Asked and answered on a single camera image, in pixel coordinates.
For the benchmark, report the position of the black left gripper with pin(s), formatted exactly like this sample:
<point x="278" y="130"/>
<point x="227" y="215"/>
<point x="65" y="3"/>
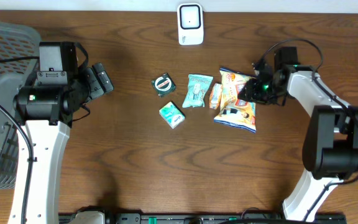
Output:
<point x="91" y="74"/>

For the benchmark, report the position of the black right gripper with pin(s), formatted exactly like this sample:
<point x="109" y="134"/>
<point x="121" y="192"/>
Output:
<point x="252" y="94"/>

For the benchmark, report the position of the yellow blue snack bag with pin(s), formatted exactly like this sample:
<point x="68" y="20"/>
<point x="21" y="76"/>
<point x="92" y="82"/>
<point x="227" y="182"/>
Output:
<point x="234" y="111"/>

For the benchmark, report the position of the small orange white packet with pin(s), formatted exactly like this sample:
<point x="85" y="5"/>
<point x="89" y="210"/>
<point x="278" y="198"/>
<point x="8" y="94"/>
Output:
<point x="215" y="96"/>

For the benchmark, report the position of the dark green round-logo packet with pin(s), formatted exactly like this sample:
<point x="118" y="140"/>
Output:
<point x="163" y="85"/>

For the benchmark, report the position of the teal candy pouch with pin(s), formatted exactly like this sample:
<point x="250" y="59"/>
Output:
<point x="198" y="85"/>

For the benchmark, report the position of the green white tissue pack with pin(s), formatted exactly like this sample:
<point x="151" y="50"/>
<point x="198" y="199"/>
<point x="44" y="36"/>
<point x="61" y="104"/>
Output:
<point x="172" y="115"/>

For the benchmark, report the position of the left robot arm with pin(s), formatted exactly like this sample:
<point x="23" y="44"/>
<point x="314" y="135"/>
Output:
<point x="44" y="109"/>

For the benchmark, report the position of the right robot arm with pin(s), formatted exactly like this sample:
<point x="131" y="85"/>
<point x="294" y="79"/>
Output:
<point x="330" y="148"/>

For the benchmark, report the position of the white barcode scanner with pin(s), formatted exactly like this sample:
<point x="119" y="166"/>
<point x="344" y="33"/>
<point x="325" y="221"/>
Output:
<point x="190" y="24"/>

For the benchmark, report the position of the grey plastic shopping basket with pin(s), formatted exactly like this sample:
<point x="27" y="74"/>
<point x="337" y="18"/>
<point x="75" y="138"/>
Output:
<point x="19" y="45"/>

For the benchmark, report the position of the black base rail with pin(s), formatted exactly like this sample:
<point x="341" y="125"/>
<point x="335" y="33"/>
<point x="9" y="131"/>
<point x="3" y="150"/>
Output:
<point x="200" y="218"/>

